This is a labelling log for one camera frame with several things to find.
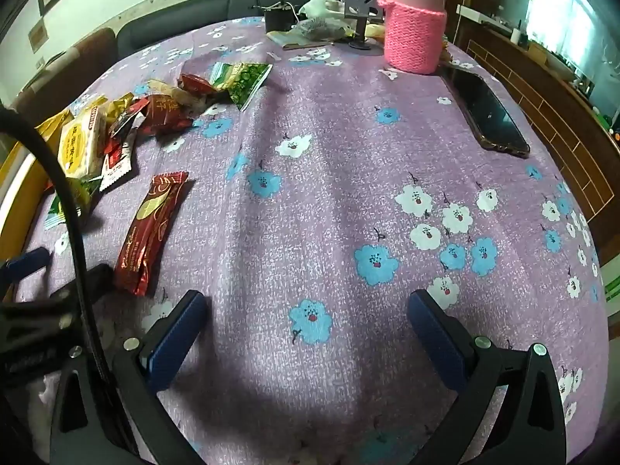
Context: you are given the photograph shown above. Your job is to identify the long red snack bar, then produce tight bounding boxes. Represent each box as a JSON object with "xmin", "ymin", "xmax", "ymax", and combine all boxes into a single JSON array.
[{"xmin": 115, "ymin": 171, "xmax": 189, "ymax": 297}]

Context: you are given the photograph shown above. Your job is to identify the red white snack sachet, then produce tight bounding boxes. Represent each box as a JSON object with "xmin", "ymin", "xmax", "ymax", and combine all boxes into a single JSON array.
[{"xmin": 100, "ymin": 129, "xmax": 136, "ymax": 192}]

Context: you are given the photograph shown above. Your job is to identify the yellow white snack packet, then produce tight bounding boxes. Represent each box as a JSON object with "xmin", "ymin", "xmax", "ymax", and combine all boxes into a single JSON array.
[{"xmin": 58, "ymin": 106, "xmax": 106, "ymax": 179}]

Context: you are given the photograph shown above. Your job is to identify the gold foil snack packet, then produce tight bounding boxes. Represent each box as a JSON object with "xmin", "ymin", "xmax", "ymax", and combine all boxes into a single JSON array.
[{"xmin": 103, "ymin": 93, "xmax": 134, "ymax": 128}]

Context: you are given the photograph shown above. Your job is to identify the small red candy packet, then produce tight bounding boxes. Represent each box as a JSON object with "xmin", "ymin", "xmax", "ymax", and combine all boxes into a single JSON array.
[{"xmin": 177, "ymin": 74, "xmax": 217, "ymax": 98}]

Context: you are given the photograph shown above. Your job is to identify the green pea snack packet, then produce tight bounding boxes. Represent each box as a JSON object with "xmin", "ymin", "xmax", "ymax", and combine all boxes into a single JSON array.
[{"xmin": 208, "ymin": 62, "xmax": 273, "ymax": 111}]

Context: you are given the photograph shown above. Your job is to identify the dark red snack packet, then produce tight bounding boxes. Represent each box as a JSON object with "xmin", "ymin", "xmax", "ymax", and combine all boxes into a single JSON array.
[{"xmin": 139, "ymin": 95, "xmax": 193, "ymax": 136}]

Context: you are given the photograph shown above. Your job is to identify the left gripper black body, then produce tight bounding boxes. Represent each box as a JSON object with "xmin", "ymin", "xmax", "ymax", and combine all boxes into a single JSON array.
[{"xmin": 1, "ymin": 247, "xmax": 115, "ymax": 391}]

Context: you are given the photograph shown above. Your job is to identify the yellow cardboard tray box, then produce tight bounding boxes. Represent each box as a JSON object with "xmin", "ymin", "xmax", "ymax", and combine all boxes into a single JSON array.
[{"xmin": 1, "ymin": 107, "xmax": 74, "ymax": 262}]

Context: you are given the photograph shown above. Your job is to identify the purple floral tablecloth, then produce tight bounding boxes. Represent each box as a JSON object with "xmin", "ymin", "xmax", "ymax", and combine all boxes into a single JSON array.
[{"xmin": 68, "ymin": 18, "xmax": 611, "ymax": 464}]

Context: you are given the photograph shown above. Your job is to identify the black smartphone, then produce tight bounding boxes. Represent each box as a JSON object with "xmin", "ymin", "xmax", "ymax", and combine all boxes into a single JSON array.
[{"xmin": 439, "ymin": 65, "xmax": 531, "ymax": 158}]

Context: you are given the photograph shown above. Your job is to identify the brown armchair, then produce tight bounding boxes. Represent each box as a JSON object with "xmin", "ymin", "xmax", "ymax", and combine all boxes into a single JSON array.
[{"xmin": 9, "ymin": 28, "xmax": 118, "ymax": 126}]

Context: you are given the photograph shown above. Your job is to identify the pink bottle with knit sleeve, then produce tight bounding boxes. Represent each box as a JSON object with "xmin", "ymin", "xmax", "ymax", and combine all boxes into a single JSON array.
[{"xmin": 377, "ymin": 0, "xmax": 447, "ymax": 74}]

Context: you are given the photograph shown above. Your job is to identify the booklet on table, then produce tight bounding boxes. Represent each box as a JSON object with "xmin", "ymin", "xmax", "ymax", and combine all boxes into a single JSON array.
[{"xmin": 266, "ymin": 31, "xmax": 334, "ymax": 50}]

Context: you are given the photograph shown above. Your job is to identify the black leather sofa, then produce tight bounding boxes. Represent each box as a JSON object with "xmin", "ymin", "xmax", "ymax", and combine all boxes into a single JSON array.
[{"xmin": 117, "ymin": 0, "xmax": 309, "ymax": 59}]

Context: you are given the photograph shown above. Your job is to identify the small black box device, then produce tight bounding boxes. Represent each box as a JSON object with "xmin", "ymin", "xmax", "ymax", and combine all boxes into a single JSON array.
[{"xmin": 255, "ymin": 0, "xmax": 298, "ymax": 33}]

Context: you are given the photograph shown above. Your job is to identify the black phone stand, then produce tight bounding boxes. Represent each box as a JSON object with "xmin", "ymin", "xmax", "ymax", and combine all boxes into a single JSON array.
[{"xmin": 344, "ymin": 0, "xmax": 384, "ymax": 52}]

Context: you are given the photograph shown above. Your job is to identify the black cable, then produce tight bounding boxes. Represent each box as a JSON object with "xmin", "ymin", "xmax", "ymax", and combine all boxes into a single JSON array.
[{"xmin": 0, "ymin": 106, "xmax": 114, "ymax": 383}]

